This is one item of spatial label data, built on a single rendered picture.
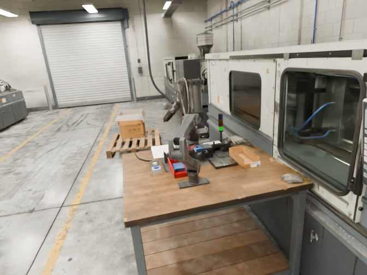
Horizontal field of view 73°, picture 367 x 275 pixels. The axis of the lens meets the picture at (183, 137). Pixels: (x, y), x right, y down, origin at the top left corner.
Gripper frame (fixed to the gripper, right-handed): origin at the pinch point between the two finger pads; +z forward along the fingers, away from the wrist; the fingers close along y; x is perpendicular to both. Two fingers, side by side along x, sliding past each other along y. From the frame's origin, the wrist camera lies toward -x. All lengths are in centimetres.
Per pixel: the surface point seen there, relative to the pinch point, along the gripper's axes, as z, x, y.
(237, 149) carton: 22.7, -42.7, 8.3
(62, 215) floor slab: 159, 127, 61
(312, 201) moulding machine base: 15, -68, -49
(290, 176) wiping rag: 1, -54, -36
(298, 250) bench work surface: 44, -59, -67
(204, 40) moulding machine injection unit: 149, -178, 449
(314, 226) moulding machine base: 27, -68, -60
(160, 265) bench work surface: 76, 30, -45
